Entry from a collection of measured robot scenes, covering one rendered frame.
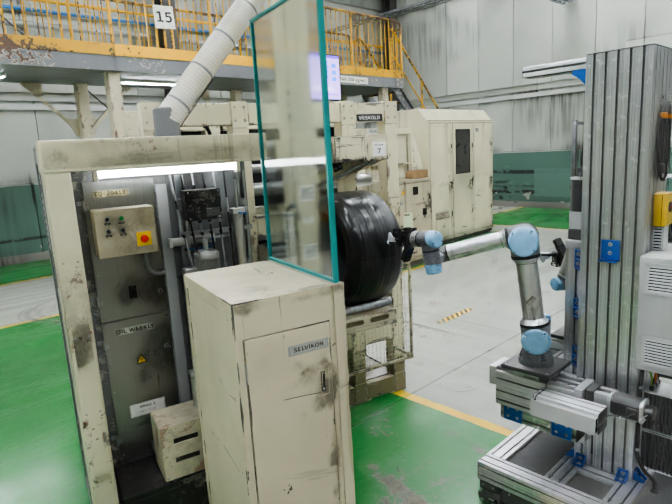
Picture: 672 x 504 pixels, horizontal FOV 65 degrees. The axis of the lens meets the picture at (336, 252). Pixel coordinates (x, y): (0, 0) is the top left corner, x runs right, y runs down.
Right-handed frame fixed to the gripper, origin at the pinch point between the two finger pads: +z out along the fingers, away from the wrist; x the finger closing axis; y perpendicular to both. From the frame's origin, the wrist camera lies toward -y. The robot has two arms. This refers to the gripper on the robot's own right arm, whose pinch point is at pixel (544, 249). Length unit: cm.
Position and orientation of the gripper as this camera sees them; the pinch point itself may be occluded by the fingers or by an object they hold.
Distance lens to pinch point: 335.9
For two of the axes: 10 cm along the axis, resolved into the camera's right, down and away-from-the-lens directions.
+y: 1.8, 9.6, 2.3
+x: 9.3, -2.4, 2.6
